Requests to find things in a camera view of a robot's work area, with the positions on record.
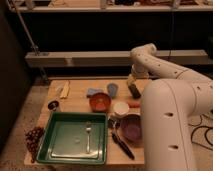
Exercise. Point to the blue plastic cup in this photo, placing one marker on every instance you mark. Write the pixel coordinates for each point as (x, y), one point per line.
(112, 89)

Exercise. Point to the purple bowl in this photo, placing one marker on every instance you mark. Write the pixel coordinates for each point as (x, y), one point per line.
(131, 127)

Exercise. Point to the metal diagonal pole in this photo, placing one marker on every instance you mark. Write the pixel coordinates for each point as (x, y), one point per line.
(34, 47)

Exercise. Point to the red bowl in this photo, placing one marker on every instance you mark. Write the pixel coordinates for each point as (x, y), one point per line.
(100, 102)

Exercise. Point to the green tray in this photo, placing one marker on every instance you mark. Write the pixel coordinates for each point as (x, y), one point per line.
(65, 139)

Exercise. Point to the orange carrot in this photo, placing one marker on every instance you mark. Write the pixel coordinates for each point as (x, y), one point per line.
(133, 104)

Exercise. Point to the silver fork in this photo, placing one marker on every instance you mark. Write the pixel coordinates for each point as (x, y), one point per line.
(88, 130)

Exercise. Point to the yellow banana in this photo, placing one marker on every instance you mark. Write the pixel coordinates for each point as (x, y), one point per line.
(65, 90)

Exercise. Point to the blue sponge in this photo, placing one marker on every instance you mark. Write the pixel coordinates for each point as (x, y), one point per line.
(92, 91)

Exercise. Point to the white cup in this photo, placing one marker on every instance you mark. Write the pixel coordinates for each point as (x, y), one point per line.
(120, 109)

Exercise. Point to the black eraser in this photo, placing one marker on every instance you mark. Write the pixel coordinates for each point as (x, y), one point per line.
(134, 91)

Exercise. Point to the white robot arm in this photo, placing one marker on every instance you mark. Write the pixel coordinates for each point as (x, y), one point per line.
(166, 104)

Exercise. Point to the bunch of dark grapes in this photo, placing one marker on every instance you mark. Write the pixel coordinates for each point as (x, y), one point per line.
(32, 138)

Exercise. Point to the yellow-white gripper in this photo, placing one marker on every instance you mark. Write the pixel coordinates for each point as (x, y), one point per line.
(130, 80)

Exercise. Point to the wooden shelf beam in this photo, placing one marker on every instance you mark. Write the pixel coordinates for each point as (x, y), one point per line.
(111, 58)

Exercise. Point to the small black round tin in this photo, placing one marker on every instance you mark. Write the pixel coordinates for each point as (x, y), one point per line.
(53, 105)

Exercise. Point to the metal spoon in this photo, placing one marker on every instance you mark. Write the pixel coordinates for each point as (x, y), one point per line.
(114, 126)

